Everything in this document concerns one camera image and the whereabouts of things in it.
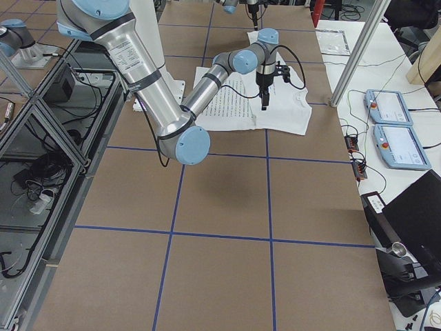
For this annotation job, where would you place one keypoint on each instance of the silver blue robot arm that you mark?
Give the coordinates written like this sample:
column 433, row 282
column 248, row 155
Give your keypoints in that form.
column 128, row 30
column 230, row 6

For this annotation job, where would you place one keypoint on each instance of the black laptop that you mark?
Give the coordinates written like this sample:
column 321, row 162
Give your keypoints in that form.
column 409, row 224

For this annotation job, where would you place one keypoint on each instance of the white long-sleeve printed shirt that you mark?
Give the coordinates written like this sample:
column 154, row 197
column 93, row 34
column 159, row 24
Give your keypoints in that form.
column 250, row 89

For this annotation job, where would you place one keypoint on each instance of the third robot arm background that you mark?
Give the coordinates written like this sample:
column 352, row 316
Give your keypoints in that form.
column 18, row 44

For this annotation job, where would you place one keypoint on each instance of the aluminium frame post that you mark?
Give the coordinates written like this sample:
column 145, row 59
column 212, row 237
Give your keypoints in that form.
column 367, row 32

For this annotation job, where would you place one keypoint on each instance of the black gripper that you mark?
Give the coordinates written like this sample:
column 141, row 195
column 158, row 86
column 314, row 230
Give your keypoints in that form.
column 263, row 81
column 253, row 10

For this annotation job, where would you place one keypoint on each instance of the upper blue teach pendant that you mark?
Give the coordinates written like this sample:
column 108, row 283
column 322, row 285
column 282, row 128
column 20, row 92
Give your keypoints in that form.
column 387, row 107

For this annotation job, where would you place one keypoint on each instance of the lower blue teach pendant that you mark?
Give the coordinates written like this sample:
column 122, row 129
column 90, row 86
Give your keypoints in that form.
column 400, row 147

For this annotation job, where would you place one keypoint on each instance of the blue teach pendant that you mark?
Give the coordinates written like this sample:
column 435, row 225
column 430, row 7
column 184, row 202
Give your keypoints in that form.
column 400, row 147
column 387, row 107

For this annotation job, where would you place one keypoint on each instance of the clear plastic document sleeve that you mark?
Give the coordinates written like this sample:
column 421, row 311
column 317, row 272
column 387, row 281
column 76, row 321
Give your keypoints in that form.
column 333, row 42

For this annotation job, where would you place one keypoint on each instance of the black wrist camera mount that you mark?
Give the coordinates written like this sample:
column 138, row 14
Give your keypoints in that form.
column 283, row 71

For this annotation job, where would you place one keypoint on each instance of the aluminium frame rack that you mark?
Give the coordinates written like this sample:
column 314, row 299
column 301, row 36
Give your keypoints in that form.
column 51, row 147

